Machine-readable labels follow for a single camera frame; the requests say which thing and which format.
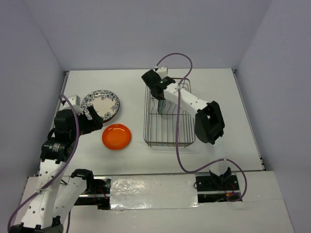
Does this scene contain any small blue patterned plate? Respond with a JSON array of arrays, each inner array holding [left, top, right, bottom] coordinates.
[[158, 100, 166, 114]]

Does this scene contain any dark green plate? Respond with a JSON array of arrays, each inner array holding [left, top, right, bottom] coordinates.
[[101, 102, 120, 120]]

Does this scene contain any speckled white plate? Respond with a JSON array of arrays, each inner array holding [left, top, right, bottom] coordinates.
[[80, 90, 120, 119]]

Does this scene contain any orange plate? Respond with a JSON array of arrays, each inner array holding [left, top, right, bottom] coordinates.
[[102, 124, 132, 150]]

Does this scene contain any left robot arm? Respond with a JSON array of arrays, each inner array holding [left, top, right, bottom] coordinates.
[[8, 106, 103, 233]]

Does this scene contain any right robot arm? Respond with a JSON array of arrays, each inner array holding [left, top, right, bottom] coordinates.
[[141, 67, 231, 190]]

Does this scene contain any silver foil tape patch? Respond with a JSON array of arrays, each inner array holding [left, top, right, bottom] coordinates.
[[110, 174, 199, 210]]

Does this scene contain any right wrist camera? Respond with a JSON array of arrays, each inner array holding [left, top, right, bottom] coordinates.
[[155, 66, 168, 79]]

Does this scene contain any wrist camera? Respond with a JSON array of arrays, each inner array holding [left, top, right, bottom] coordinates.
[[62, 95, 83, 115], [155, 66, 168, 79]]

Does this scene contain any wire dish rack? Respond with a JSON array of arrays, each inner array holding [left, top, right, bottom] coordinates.
[[143, 87, 195, 148]]

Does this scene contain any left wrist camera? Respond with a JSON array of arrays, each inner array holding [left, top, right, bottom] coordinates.
[[62, 95, 83, 115]]

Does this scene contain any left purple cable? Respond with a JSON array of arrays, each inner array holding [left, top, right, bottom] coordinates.
[[7, 94, 81, 233]]

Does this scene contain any purple cable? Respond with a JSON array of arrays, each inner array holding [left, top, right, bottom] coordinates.
[[7, 94, 81, 233], [155, 52, 248, 202]]

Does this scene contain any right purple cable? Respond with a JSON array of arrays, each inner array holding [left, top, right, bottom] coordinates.
[[155, 52, 248, 202]]

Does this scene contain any black mounting rail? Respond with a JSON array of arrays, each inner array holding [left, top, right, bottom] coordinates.
[[75, 174, 243, 211]]

